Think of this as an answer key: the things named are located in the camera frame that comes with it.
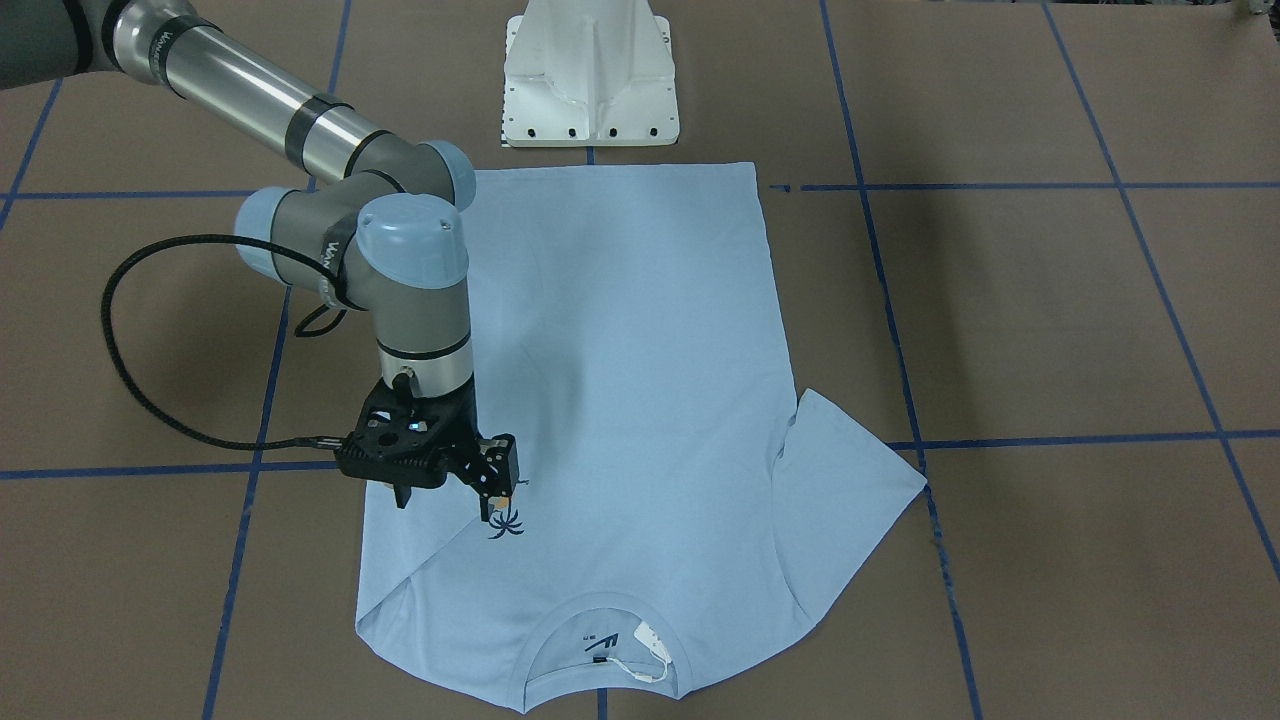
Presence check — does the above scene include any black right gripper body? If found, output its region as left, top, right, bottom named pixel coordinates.
left=334, top=377, right=518, bottom=498

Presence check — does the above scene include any light blue t-shirt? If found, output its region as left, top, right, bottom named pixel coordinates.
left=355, top=161, right=925, bottom=714

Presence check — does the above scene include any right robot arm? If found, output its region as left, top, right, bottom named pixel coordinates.
left=3, top=1, right=518, bottom=520

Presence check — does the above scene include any white hang tag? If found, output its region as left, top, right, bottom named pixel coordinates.
left=591, top=621, right=675, bottom=685

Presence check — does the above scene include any black braided cable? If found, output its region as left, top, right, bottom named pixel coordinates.
left=100, top=234, right=351, bottom=448

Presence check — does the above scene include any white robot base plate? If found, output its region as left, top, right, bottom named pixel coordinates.
left=500, top=1, right=681, bottom=149

